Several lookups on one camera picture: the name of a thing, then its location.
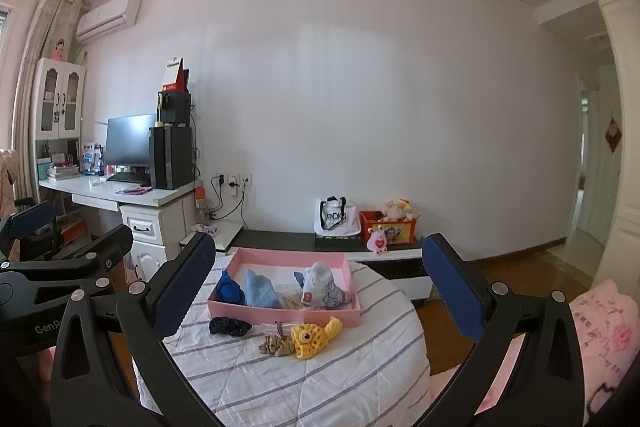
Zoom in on beige scrunchie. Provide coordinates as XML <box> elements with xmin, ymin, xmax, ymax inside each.
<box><xmin>258</xmin><ymin>334</ymin><xmax>296</xmax><ymax>357</ymax></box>

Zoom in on printed baby cloth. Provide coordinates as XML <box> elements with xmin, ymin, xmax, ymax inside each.
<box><xmin>293</xmin><ymin>262</ymin><xmax>353</xmax><ymax>309</ymax></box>

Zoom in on pink plush heart toy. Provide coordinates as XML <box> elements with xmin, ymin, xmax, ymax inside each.
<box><xmin>366</xmin><ymin>227</ymin><xmax>388</xmax><ymax>254</ymax></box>

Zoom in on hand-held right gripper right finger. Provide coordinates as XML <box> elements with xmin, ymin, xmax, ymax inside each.
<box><xmin>415</xmin><ymin>233</ymin><xmax>588</xmax><ymax>427</ymax></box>

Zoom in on window frame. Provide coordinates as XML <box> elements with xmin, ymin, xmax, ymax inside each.
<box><xmin>0</xmin><ymin>4</ymin><xmax>15</xmax><ymax>42</ymax></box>

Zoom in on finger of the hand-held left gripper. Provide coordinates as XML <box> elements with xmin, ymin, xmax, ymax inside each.
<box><xmin>0</xmin><ymin>224</ymin><xmax>135</xmax><ymax>292</ymax></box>
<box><xmin>0</xmin><ymin>201</ymin><xmax>57</xmax><ymax>258</ymax></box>

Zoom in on red door ornament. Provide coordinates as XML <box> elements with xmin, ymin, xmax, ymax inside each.
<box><xmin>604</xmin><ymin>117</ymin><xmax>623</xmax><ymax>152</ymax></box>

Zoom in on black speaker box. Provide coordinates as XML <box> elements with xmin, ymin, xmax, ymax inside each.
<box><xmin>157</xmin><ymin>91</ymin><xmax>193</xmax><ymax>125</ymax></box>

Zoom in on red storage box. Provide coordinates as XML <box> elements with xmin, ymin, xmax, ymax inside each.
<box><xmin>359</xmin><ymin>209</ymin><xmax>418</xmax><ymax>245</ymax></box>

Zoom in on orange white storage box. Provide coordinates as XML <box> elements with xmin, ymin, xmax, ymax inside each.
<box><xmin>62</xmin><ymin>207</ymin><xmax>98</xmax><ymax>248</ymax></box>

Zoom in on dark navy sock ball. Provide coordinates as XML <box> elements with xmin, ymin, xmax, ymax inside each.
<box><xmin>208</xmin><ymin>316</ymin><xmax>253</xmax><ymax>338</ymax></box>

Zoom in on white wall air conditioner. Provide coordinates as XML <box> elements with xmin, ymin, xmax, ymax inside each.
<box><xmin>76</xmin><ymin>0</ymin><xmax>142</xmax><ymax>42</ymax></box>

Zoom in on pink cardboard box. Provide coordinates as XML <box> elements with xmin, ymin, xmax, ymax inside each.
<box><xmin>206</xmin><ymin>248</ymin><xmax>362</xmax><ymax>327</ymax></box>

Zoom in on white desk with drawers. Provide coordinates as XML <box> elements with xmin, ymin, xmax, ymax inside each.
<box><xmin>37</xmin><ymin>177</ymin><xmax>201</xmax><ymax>283</ymax></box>

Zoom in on black power cable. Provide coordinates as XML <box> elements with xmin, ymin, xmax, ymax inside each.
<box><xmin>207</xmin><ymin>177</ymin><xmax>226</xmax><ymax>220</ymax></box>

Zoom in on black computer tower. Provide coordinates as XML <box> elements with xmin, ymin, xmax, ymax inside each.
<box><xmin>149</xmin><ymin>126</ymin><xmax>195</xmax><ymax>190</ymax></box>

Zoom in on black top white TV bench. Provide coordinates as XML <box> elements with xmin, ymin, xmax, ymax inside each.
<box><xmin>180</xmin><ymin>219</ymin><xmax>436</xmax><ymax>303</ymax></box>

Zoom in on beige plush toy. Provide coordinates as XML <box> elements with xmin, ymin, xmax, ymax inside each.
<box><xmin>382</xmin><ymin>198</ymin><xmax>413</xmax><ymax>222</ymax></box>

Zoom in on pink printed bedsheet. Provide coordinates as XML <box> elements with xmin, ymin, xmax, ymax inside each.
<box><xmin>570</xmin><ymin>279</ymin><xmax>636</xmax><ymax>418</ymax></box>

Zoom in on black computer monitor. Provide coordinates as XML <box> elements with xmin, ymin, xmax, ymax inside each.
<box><xmin>105</xmin><ymin>114</ymin><xmax>157</xmax><ymax>180</ymax></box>

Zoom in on white tote bag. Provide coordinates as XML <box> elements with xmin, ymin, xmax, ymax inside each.
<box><xmin>314</xmin><ymin>196</ymin><xmax>362</xmax><ymax>238</ymax></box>

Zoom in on yellow crocheted toy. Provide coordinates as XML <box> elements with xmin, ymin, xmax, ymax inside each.
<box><xmin>291</xmin><ymin>316</ymin><xmax>343</xmax><ymax>362</ymax></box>

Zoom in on red white desk calendar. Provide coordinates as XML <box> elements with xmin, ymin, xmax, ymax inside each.
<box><xmin>162</xmin><ymin>57</ymin><xmax>191</xmax><ymax>92</ymax></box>

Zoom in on white glass-door cabinet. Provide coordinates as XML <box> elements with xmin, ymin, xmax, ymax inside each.
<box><xmin>32</xmin><ymin>58</ymin><xmax>87</xmax><ymax>180</ymax></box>

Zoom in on light blue cloth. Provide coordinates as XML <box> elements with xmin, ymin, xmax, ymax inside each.
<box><xmin>243</xmin><ymin>270</ymin><xmax>283</xmax><ymax>309</ymax></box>

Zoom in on white door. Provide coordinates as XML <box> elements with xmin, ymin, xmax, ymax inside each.
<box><xmin>585</xmin><ymin>77</ymin><xmax>626</xmax><ymax>248</ymax></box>

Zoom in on white wall sockets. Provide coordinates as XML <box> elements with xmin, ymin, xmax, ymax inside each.
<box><xmin>216</xmin><ymin>172</ymin><xmax>253</xmax><ymax>198</ymax></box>

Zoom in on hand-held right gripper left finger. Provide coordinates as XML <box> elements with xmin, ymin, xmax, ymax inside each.
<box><xmin>50</xmin><ymin>233</ymin><xmax>221</xmax><ymax>427</ymax></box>

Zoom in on black keyboard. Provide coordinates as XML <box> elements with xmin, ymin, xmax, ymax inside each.
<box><xmin>107</xmin><ymin>173</ymin><xmax>153</xmax><ymax>185</ymax></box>

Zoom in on dark blue crocheted toy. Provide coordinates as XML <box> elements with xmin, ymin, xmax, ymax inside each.
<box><xmin>216</xmin><ymin>269</ymin><xmax>247</xmax><ymax>306</ymax></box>

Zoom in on black office chair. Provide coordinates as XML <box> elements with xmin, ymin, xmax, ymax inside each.
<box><xmin>14</xmin><ymin>197</ymin><xmax>68</xmax><ymax>260</ymax></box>

